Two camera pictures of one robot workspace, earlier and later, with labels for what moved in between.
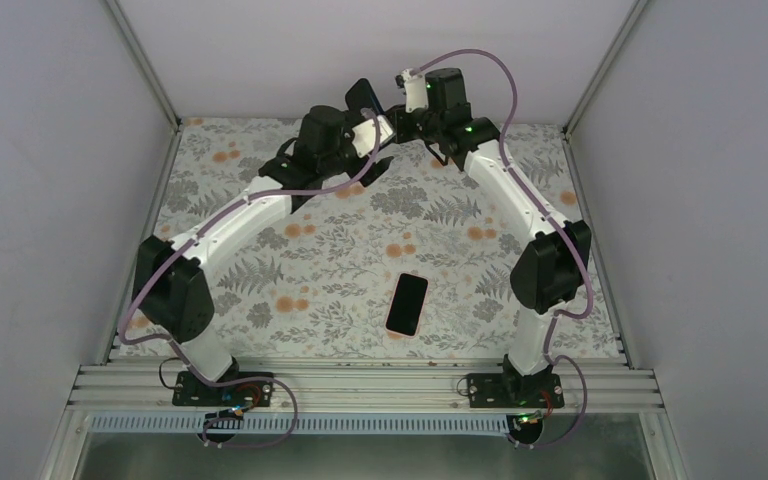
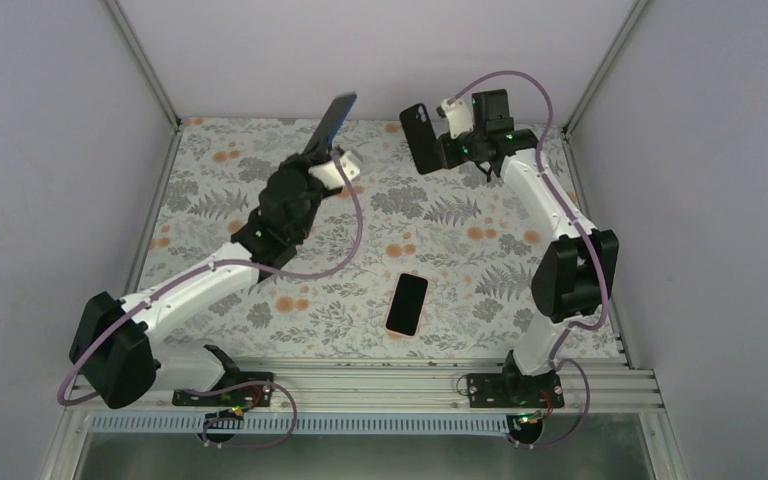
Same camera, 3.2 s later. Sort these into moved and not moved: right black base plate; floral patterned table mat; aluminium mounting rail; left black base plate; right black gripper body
Moved: right black gripper body
Not moved: aluminium mounting rail; right black base plate; floral patterned table mat; left black base plate
